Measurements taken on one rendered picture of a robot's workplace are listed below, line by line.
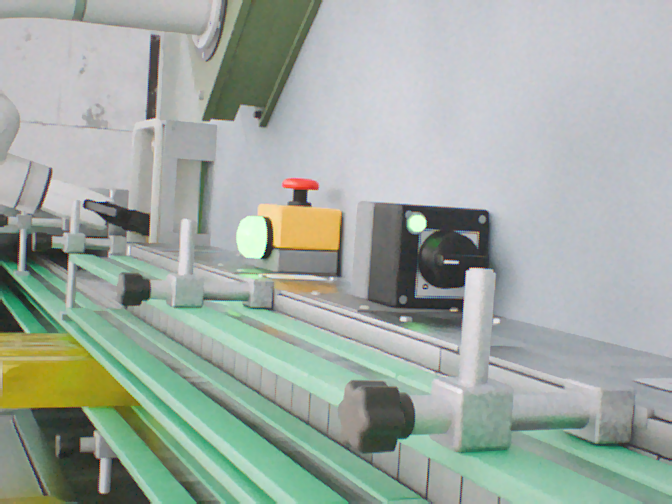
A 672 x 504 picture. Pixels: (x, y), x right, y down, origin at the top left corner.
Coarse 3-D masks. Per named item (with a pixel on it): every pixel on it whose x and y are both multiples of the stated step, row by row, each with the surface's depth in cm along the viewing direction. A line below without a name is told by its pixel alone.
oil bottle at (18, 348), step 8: (0, 344) 122; (8, 344) 122; (16, 344) 122; (24, 344) 123; (32, 344) 123; (40, 344) 124; (48, 344) 124; (56, 344) 124; (64, 344) 125; (72, 344) 125; (80, 344) 126; (0, 352) 118; (8, 352) 118; (16, 352) 118; (24, 352) 119; (32, 352) 119; (40, 352) 119; (48, 352) 120; (56, 352) 120; (64, 352) 121; (72, 352) 121; (80, 352) 121; (88, 352) 122
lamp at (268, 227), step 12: (252, 216) 103; (264, 216) 103; (240, 228) 102; (252, 228) 101; (264, 228) 101; (240, 240) 102; (252, 240) 101; (264, 240) 101; (240, 252) 103; (252, 252) 101; (264, 252) 102
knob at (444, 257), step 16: (432, 240) 74; (448, 240) 73; (464, 240) 74; (432, 256) 73; (448, 256) 72; (464, 256) 72; (480, 256) 73; (432, 272) 73; (448, 272) 73; (464, 272) 74; (448, 288) 75
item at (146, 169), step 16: (144, 128) 153; (160, 128) 145; (144, 144) 160; (160, 144) 144; (144, 160) 160; (160, 160) 145; (144, 176) 160; (160, 176) 146; (144, 192) 160; (160, 192) 146; (128, 208) 160; (144, 208) 160; (128, 240) 160; (144, 240) 161
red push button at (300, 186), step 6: (288, 180) 103; (294, 180) 103; (300, 180) 103; (306, 180) 103; (312, 180) 104; (282, 186) 104; (288, 186) 103; (294, 186) 103; (300, 186) 103; (306, 186) 103; (312, 186) 103; (318, 186) 104; (294, 192) 104; (300, 192) 104; (306, 192) 104; (294, 198) 104; (300, 198) 104; (306, 198) 104
